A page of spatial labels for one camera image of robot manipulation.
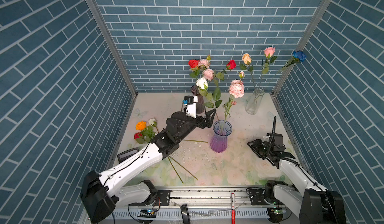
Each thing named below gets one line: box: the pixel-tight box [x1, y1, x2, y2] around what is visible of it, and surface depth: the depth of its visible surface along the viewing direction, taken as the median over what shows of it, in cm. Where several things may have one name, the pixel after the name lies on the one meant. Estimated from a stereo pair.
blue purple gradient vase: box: [210, 120, 233, 153], surface depth 80 cm
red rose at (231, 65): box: [215, 59, 237, 81], surface depth 86 cm
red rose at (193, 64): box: [188, 59, 200, 81], surface depth 97 cm
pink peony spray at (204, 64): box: [198, 54, 215, 81], surface depth 93 cm
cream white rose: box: [239, 53, 255, 90], surface depth 84 cm
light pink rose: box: [259, 46, 277, 90], surface depth 84 cm
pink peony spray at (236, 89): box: [223, 71, 245, 125], surface depth 72 cm
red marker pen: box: [231, 192, 236, 224], surface depth 72 cm
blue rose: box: [265, 50, 307, 90], surface depth 82 cm
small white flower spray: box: [196, 77, 223, 123], surface depth 72 cm
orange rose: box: [135, 121, 147, 131], surface depth 100 cm
